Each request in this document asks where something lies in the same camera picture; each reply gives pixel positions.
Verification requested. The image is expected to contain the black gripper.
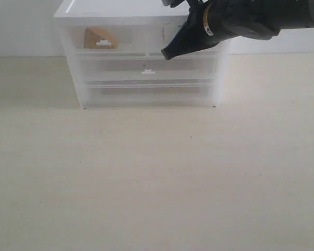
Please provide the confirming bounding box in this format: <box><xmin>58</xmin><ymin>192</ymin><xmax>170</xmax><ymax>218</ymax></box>
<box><xmin>161</xmin><ymin>1</ymin><xmax>219</xmax><ymax>60</ymax></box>

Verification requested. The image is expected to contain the yellow cheese wedge toy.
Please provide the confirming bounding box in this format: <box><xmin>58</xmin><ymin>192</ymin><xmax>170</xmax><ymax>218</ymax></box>
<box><xmin>84</xmin><ymin>27</ymin><xmax>118</xmax><ymax>49</ymax></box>

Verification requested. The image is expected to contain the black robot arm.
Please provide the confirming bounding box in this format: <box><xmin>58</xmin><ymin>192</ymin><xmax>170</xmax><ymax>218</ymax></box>
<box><xmin>162</xmin><ymin>0</ymin><xmax>314</xmax><ymax>60</ymax></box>

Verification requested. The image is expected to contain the bottom wide translucent drawer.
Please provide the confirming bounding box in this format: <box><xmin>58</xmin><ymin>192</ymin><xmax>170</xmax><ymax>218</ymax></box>
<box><xmin>87</xmin><ymin>86</ymin><xmax>213</xmax><ymax>105</ymax></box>

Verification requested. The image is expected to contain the wide translucent drawer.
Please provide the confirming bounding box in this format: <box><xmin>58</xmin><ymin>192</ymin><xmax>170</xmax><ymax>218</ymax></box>
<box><xmin>87</xmin><ymin>86</ymin><xmax>213</xmax><ymax>105</ymax></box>
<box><xmin>80</xmin><ymin>58</ymin><xmax>217</xmax><ymax>81</ymax></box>

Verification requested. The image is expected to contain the middle wide translucent drawer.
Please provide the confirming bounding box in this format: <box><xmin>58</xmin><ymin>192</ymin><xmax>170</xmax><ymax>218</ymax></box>
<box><xmin>80</xmin><ymin>58</ymin><xmax>217</xmax><ymax>81</ymax></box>

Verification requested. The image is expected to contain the white plastic drawer cabinet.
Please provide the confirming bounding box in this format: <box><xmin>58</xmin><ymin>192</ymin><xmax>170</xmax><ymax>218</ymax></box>
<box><xmin>54</xmin><ymin>1</ymin><xmax>230</xmax><ymax>109</ymax></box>

